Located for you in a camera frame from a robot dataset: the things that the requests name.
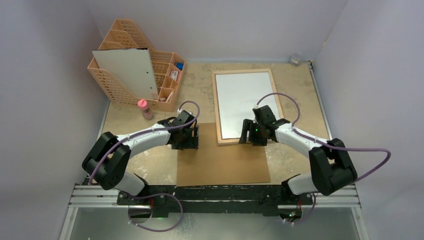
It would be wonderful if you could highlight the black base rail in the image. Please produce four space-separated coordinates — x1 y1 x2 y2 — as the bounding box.
67 184 362 218

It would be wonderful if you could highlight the brown cardboard backing board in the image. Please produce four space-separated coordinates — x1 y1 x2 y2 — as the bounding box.
176 123 271 187

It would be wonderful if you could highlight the white board in organizer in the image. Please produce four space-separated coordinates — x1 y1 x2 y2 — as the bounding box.
92 48 159 100

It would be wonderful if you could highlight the small clear jar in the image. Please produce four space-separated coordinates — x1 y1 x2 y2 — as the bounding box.
290 53 302 66

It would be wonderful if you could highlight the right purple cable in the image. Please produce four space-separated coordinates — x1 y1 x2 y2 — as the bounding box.
253 92 392 183

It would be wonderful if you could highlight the pink capped small bottle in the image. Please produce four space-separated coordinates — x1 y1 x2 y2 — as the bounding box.
137 99 154 120

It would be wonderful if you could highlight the blue item in organizer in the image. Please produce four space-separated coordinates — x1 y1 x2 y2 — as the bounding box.
175 62 184 71

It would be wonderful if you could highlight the white wooden picture frame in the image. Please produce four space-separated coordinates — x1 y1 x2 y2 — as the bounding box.
211 68 285 146

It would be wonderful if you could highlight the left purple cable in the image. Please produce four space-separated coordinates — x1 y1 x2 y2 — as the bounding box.
87 100 201 186

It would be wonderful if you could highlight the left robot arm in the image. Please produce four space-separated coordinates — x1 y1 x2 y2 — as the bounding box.
82 110 199 205

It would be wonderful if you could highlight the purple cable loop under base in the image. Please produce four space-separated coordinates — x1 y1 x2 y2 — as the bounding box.
128 190 185 232

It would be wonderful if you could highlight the red white small box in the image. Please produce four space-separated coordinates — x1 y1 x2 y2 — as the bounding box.
169 70 179 82

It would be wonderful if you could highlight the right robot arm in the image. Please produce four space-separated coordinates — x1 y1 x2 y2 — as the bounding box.
239 105 358 204

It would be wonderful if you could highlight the orange plastic desk organizer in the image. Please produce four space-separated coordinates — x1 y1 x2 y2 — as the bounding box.
87 18 185 112

